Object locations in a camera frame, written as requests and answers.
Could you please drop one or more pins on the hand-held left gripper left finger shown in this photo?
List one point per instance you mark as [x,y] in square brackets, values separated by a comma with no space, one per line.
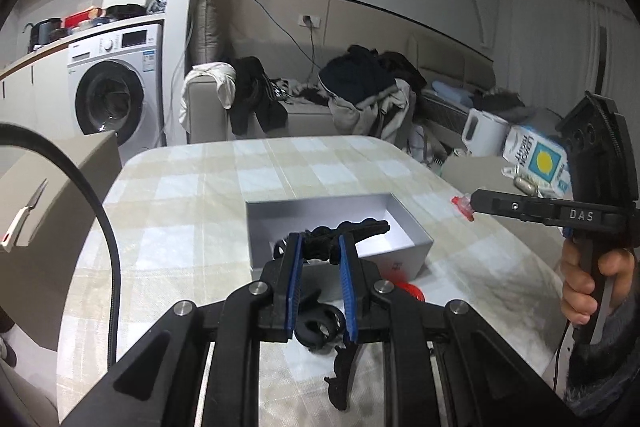
[295,287]

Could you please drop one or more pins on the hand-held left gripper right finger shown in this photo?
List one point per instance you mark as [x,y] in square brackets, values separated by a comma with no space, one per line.
[347,292]

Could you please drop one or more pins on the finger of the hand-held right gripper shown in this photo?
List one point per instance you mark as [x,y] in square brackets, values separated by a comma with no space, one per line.
[515,206]

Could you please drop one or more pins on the small red clear plastic piece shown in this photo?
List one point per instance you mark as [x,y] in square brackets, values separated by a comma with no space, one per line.
[461,205]

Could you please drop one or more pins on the red badge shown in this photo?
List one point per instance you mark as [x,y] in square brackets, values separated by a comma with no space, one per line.
[412,291]

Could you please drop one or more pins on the silver cardboard box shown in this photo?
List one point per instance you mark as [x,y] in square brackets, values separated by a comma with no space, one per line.
[325,212]

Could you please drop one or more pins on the person's right forearm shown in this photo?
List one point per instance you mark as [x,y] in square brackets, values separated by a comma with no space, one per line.
[615,357]

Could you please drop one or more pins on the person's right hand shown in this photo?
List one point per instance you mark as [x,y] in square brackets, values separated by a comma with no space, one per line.
[575,287]

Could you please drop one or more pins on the small metal object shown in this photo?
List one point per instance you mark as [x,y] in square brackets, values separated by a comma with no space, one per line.
[529,184]

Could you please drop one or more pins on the white blue carton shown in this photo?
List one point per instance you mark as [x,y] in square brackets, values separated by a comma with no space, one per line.
[530,147]

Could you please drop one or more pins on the white electric kettle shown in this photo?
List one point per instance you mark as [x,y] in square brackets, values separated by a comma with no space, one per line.
[487,132]

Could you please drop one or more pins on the dark grey cloth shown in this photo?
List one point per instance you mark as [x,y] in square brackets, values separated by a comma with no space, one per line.
[500,101]

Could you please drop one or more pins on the striped cushion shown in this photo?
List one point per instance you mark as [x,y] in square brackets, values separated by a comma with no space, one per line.
[445,119]

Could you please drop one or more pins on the white curtain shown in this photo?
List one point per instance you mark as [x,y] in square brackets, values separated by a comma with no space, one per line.
[550,47]

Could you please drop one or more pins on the light blue cloth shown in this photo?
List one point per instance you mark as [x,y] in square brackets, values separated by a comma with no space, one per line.
[450,92]

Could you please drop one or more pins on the plaid tablecloth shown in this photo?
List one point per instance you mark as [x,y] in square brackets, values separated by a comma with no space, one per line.
[200,187]

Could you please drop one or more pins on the beige sofa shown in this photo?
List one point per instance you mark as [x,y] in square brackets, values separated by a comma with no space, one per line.
[300,117]

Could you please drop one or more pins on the grey jacket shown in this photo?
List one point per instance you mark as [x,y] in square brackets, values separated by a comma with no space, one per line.
[360,117]

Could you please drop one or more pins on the black white striped garment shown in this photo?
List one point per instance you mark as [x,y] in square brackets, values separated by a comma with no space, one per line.
[277,89]

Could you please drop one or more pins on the dark clothes pile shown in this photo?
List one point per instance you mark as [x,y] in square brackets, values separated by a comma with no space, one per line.
[355,77]

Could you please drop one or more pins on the beige chair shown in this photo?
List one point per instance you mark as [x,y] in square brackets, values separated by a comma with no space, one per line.
[50,232]

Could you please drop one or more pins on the grey cushion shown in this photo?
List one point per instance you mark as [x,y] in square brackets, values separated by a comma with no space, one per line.
[207,32]

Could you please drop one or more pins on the white washing machine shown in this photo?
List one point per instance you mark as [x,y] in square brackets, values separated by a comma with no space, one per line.
[115,57]

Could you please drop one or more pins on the black pan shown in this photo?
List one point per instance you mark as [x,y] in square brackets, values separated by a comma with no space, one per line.
[125,11]

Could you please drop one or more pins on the red container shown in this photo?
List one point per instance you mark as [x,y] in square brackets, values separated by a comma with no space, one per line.
[75,19]

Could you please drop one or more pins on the black pot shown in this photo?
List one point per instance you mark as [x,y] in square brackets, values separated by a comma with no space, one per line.
[45,32]

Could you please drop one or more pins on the white wall socket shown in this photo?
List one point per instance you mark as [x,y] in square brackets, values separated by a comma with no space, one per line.
[310,20]

